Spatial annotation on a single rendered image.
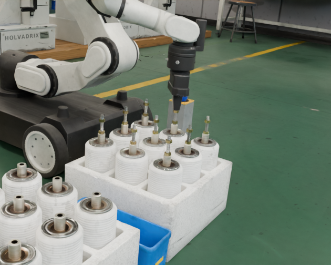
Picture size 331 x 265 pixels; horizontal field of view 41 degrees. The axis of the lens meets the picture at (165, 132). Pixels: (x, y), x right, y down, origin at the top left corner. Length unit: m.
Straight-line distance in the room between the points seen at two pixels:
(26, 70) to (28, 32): 1.57
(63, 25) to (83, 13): 2.36
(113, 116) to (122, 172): 0.57
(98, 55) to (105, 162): 0.46
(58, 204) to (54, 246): 0.17
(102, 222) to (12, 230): 0.19
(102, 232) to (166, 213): 0.25
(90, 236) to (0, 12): 2.71
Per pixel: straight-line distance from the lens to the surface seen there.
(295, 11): 6.40
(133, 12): 1.34
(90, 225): 1.02
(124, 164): 1.29
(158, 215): 1.24
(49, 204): 1.08
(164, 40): 4.78
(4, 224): 1.01
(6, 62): 2.10
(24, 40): 3.50
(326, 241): 1.56
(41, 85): 1.90
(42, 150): 1.70
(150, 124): 1.56
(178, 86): 1.41
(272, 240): 1.48
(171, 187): 1.24
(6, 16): 3.59
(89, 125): 1.73
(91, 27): 1.73
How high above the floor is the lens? 0.77
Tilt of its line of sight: 20 degrees down
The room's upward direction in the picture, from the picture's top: 5 degrees clockwise
